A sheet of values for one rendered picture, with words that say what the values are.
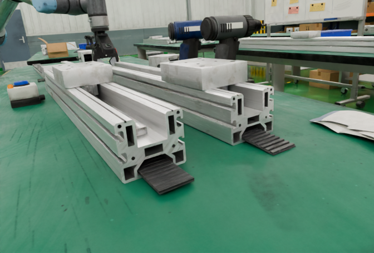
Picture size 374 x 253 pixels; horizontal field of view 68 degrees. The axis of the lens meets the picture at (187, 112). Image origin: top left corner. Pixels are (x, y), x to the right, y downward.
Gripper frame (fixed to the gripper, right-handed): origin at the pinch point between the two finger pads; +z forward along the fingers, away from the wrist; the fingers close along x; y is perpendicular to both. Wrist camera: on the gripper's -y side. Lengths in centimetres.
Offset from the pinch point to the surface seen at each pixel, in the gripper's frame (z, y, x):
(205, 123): 0, -76, 5
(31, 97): 0.0, -19.7, 30.4
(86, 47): -3, 343, -69
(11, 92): -2.5, -19.9, 35.2
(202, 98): -4, -75, 4
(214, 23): -18, -61, -10
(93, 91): -4, -50, 18
